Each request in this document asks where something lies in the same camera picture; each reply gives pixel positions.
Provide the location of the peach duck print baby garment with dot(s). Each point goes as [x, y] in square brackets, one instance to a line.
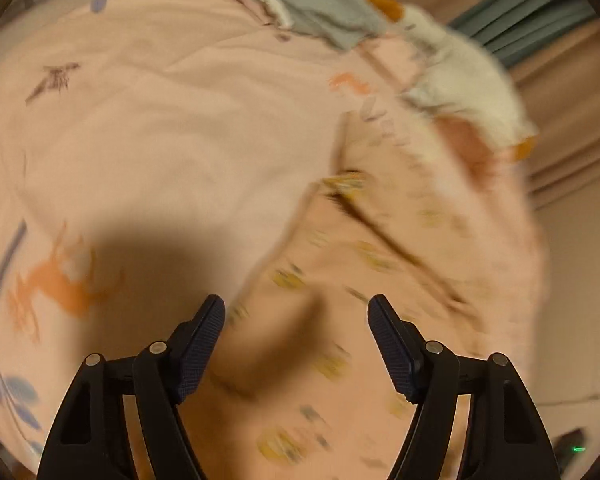
[296, 387]

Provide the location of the folded white and pink clothes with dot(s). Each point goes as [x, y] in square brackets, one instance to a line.
[465, 137]

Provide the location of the pink printed bed quilt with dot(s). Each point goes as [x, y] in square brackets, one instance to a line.
[153, 152]

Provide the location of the white goose plush toy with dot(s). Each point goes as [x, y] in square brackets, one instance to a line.
[457, 76]

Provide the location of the pink curtain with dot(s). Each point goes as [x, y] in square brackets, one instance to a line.
[560, 86]

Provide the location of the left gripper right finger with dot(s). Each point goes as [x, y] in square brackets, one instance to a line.
[505, 436]

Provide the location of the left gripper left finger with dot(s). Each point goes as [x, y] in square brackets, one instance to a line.
[89, 438]

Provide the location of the teal curtain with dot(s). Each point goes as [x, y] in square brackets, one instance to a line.
[514, 30]

